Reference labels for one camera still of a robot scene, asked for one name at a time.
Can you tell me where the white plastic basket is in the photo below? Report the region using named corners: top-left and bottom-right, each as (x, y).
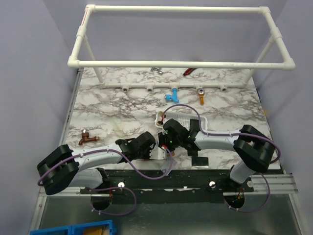
top-left (155, 111), bottom-right (208, 133)

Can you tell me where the white credit card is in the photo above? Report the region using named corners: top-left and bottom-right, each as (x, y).
top-left (160, 159), bottom-right (171, 176)

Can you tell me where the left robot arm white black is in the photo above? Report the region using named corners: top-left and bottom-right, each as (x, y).
top-left (37, 132), bottom-right (158, 195)

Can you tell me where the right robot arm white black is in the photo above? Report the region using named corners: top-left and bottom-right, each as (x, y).
top-left (158, 119), bottom-right (275, 192)

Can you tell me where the blue pipe valve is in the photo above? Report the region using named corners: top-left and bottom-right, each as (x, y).
top-left (164, 88), bottom-right (179, 103)

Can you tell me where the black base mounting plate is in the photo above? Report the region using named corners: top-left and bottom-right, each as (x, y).
top-left (80, 169), bottom-right (253, 204)

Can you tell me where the gold pipe valve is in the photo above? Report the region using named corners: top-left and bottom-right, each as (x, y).
top-left (197, 88), bottom-right (205, 105)

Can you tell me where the brown pipe valve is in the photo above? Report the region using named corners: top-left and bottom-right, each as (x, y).
top-left (78, 129), bottom-right (100, 146)

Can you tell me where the metal clamp fitting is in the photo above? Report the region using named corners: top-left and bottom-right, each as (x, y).
top-left (150, 67), bottom-right (163, 75)

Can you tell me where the blue plastic bin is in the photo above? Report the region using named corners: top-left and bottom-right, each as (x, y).
top-left (29, 220), bottom-right (117, 235)

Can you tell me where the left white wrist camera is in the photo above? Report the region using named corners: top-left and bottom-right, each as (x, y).
top-left (149, 146), bottom-right (167, 160)

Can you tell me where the red handled tool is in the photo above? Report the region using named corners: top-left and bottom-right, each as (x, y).
top-left (183, 68), bottom-right (196, 76)

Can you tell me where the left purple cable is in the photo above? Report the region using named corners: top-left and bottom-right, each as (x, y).
top-left (37, 144), bottom-right (175, 216)

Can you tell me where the aluminium rail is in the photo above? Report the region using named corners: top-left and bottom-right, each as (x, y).
top-left (53, 174), bottom-right (298, 196)

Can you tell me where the white PVC pipe frame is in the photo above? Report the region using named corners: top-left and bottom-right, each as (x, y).
top-left (67, 4), bottom-right (295, 92)

